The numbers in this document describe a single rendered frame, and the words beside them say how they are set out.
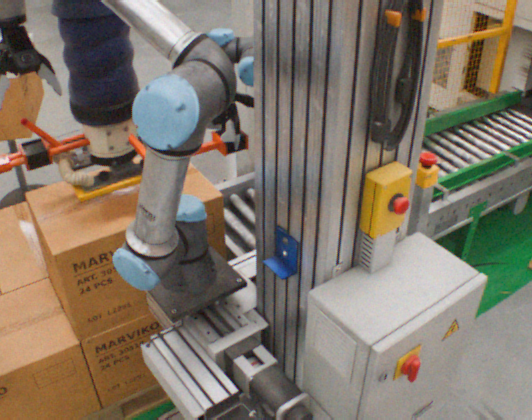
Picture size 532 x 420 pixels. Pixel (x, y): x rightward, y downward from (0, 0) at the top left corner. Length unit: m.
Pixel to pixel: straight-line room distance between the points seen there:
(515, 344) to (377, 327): 1.86
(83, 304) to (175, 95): 1.14
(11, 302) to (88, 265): 0.53
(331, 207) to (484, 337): 1.92
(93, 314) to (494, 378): 1.76
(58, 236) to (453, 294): 1.21
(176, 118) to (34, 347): 1.32
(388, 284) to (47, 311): 1.39
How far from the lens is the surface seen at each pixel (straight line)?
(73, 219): 1.93
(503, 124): 3.64
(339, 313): 1.12
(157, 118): 0.97
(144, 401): 2.51
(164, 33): 1.12
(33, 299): 2.28
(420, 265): 1.26
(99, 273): 1.90
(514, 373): 2.79
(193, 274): 1.41
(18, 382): 2.11
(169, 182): 1.08
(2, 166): 1.81
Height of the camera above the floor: 2.03
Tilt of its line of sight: 36 degrees down
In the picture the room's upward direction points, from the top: straight up
